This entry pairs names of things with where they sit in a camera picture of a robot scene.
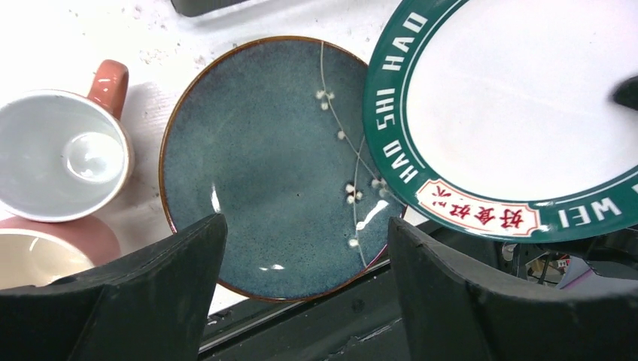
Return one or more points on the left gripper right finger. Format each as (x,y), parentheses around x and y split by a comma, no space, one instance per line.
(457,308)

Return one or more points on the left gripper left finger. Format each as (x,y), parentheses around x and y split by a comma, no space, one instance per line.
(151,304)

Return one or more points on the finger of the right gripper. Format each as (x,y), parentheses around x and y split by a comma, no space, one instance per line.
(626,93)

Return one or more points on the green rimmed white plate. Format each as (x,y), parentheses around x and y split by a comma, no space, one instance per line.
(496,118)

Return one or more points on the large pink mug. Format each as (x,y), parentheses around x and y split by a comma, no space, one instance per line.
(37,254)

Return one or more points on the small pink mug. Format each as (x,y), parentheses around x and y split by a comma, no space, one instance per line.
(64,156)

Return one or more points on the black wire dish rack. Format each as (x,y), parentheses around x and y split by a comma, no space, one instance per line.
(195,8)

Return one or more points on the black base panel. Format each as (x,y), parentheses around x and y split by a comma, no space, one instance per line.
(364,320)

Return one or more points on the blue glazed plate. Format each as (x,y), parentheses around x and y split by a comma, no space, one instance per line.
(271,136)

